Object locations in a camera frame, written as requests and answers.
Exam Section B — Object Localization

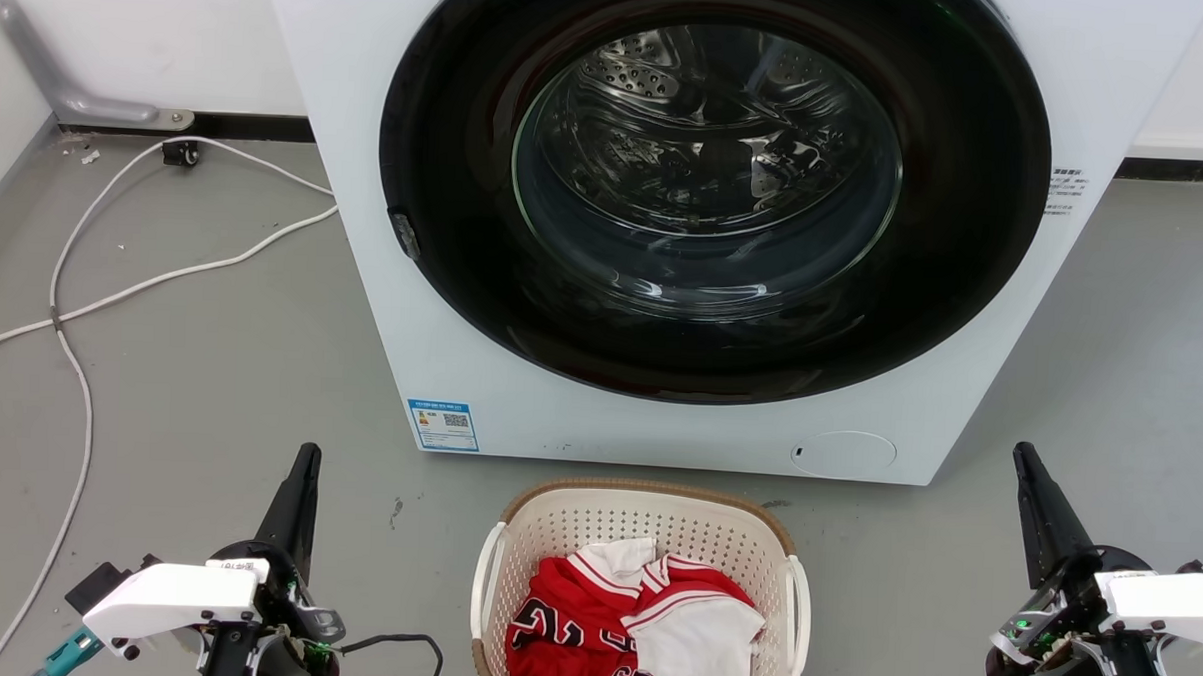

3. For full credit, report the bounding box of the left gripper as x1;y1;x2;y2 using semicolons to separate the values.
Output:
197;439;353;676

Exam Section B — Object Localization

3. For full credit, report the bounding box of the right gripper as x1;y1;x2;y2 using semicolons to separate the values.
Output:
984;441;1203;676

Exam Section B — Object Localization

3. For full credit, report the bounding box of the cream plastic laundry basket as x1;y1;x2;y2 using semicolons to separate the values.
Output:
468;474;817;676

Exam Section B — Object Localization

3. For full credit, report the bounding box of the blue energy label sticker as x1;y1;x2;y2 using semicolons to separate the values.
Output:
405;398;482;454

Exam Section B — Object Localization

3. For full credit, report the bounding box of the round white filter cover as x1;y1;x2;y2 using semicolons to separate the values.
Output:
790;429;899;481

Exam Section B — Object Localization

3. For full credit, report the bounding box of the white front-load washing machine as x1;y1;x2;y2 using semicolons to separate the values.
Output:
246;0;1203;496

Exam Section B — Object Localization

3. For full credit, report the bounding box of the red basketball jersey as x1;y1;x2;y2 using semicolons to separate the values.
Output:
505;547;770;676

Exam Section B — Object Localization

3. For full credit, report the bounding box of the small printed warning label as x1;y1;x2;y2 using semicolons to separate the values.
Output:
1044;165;1091;218

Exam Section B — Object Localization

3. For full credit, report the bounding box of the black round washer door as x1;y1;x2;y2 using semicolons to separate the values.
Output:
370;0;1059;417

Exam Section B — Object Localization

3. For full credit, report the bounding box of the white garment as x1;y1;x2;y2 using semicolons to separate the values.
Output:
618;587;767;676

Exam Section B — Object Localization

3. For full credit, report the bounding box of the steel washer drum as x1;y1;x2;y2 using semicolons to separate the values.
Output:
506;17;909;330

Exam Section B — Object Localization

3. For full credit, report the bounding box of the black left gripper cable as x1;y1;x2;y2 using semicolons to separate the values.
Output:
338;630;446;676

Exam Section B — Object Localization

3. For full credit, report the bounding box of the white floor cable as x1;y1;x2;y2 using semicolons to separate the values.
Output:
0;193;340;388
0;130;337;676

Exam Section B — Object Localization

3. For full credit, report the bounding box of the grey wall pipe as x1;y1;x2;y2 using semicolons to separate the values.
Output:
0;0;200;132

